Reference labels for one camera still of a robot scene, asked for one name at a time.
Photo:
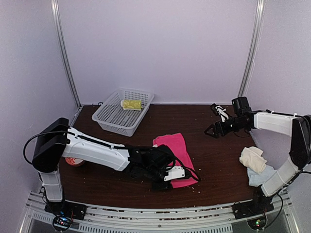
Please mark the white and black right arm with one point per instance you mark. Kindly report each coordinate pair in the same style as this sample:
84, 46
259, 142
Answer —
285, 138

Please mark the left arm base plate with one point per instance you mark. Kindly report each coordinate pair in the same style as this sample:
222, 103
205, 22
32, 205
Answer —
67, 209

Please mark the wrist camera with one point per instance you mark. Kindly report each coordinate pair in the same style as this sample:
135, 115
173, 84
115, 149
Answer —
177, 173
220, 111

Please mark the left aluminium corner post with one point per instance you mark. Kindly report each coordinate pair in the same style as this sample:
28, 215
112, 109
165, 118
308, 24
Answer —
63, 51

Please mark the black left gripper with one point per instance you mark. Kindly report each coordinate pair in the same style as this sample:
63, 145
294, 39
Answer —
157, 187

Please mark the pink towel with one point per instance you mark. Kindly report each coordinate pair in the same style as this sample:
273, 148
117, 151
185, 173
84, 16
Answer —
177, 145

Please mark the green and white patterned towel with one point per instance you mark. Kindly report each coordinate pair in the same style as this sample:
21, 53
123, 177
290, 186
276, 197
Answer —
127, 104

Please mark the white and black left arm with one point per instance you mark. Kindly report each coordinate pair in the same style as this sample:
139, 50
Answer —
60, 140

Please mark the red patterned bowl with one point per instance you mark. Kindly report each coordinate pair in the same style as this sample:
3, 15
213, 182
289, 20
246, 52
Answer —
74, 161

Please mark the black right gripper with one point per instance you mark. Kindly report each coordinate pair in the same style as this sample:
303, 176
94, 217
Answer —
216, 129

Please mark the aluminium corner post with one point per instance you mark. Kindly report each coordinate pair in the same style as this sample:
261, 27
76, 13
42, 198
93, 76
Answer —
63, 51
257, 26

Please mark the right aluminium corner post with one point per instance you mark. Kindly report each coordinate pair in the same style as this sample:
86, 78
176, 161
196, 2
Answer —
257, 26

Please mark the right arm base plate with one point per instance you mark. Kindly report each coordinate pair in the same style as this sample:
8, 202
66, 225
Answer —
249, 209

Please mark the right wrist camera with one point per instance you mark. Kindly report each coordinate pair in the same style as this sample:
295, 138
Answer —
220, 111

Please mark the cream towel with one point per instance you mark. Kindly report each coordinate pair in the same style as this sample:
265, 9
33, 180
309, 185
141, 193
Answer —
252, 158

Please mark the light blue towel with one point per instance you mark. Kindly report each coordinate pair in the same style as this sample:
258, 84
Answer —
255, 179

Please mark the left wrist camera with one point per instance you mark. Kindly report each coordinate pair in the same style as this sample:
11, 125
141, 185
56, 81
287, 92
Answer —
177, 173

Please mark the white perforated plastic basket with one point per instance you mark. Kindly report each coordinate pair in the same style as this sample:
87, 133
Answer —
112, 117

